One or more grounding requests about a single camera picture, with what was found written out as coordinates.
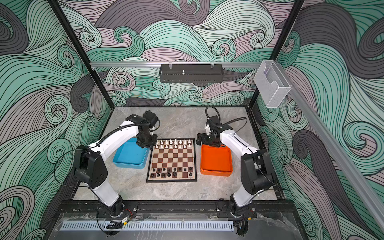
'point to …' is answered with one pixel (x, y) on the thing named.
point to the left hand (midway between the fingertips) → (153, 145)
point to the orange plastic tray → (216, 160)
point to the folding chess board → (173, 160)
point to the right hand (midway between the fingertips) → (204, 142)
